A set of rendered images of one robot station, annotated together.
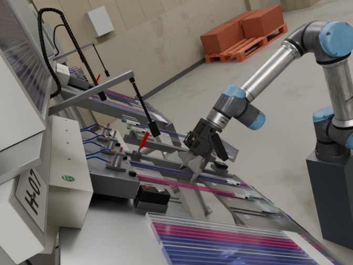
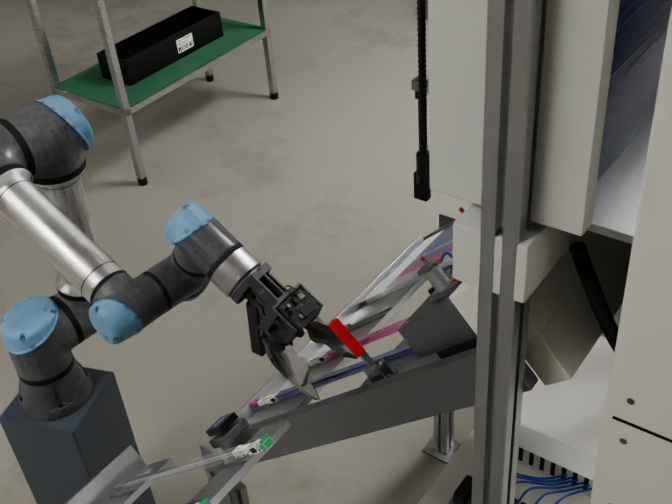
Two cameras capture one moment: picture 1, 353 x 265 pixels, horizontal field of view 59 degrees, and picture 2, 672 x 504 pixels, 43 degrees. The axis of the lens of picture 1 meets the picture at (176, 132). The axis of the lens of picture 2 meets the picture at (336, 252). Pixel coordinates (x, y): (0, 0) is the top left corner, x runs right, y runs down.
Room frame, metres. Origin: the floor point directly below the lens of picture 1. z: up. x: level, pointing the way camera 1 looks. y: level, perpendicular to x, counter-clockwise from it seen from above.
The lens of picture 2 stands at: (1.55, 0.78, 1.86)
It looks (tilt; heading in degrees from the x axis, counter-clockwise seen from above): 37 degrees down; 231
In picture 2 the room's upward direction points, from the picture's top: 5 degrees counter-clockwise
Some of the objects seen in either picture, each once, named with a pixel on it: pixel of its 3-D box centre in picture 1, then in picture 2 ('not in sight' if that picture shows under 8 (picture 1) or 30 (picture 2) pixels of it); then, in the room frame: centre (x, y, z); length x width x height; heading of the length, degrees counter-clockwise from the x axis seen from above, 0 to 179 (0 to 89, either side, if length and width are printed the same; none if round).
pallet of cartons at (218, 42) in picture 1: (243, 34); not in sight; (5.55, -1.79, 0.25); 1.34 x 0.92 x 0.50; 121
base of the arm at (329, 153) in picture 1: (331, 143); (50, 378); (1.19, -0.65, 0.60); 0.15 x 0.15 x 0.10
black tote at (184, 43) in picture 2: not in sight; (162, 43); (-0.19, -2.39, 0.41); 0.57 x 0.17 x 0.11; 12
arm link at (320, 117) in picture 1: (328, 122); (38, 335); (1.18, -0.65, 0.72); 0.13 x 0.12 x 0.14; 7
